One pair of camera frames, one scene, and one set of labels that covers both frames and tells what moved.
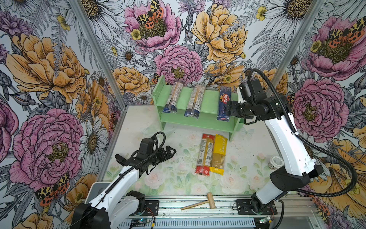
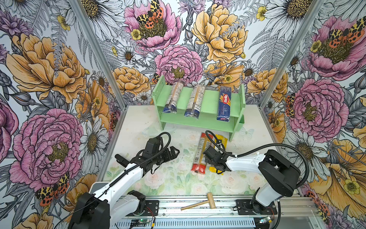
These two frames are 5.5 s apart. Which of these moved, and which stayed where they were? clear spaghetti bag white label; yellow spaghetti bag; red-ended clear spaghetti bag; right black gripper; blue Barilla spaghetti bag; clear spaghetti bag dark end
Moved: right black gripper; red-ended clear spaghetti bag
Stayed: clear spaghetti bag white label; clear spaghetti bag dark end; blue Barilla spaghetti bag; yellow spaghetti bag
